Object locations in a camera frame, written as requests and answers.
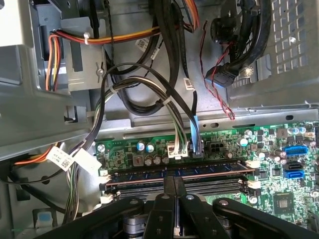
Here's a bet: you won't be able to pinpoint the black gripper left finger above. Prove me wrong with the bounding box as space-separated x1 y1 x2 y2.
37 175 176 239

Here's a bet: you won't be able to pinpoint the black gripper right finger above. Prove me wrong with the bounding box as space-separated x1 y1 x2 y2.
174 176 319 239

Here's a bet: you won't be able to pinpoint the dark blue RAM stick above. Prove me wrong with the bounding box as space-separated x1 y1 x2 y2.
106 161 256 187

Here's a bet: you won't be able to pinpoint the black power socket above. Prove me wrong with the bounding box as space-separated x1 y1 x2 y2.
204 141 221 154

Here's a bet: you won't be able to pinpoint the green motherboard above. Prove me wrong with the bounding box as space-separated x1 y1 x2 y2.
95 120 319 239

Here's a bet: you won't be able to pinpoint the black chipset chip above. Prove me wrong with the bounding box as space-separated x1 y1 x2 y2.
273 192 294 215

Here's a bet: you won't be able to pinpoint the black PC case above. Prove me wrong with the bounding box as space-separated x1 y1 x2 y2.
0 0 319 239

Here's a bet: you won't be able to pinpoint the blue SATA port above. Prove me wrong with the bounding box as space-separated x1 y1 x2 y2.
283 170 305 179

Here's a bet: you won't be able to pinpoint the black SATA port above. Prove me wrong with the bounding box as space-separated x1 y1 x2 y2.
283 161 304 170

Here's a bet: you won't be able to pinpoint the pale blue plastic clip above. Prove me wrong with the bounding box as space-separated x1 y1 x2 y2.
38 212 52 223

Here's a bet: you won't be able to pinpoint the blue USB header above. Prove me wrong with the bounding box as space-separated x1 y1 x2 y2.
282 145 309 157

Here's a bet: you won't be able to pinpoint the perforated metal disk cage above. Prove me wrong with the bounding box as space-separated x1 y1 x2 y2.
225 0 319 112

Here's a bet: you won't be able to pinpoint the metal drive cage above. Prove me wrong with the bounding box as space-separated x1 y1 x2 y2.
0 0 108 160

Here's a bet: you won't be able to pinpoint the black round knob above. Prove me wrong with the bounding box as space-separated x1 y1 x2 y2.
210 14 238 45

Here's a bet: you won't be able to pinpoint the blue SATA cable plug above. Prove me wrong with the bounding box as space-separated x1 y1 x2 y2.
188 115 204 157

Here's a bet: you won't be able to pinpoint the red black twisted wire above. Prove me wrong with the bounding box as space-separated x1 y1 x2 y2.
199 21 236 120

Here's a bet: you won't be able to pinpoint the orange yellow supply wires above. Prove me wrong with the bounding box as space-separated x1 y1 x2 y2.
14 143 61 167

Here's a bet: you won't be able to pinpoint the black cable plug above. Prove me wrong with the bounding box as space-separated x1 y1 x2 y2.
204 62 240 88

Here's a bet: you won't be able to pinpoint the orange yellow drive wires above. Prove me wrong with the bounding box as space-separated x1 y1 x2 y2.
44 26 161 92

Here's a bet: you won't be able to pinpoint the thick black looped cable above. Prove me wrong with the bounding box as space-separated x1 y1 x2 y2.
230 0 273 69

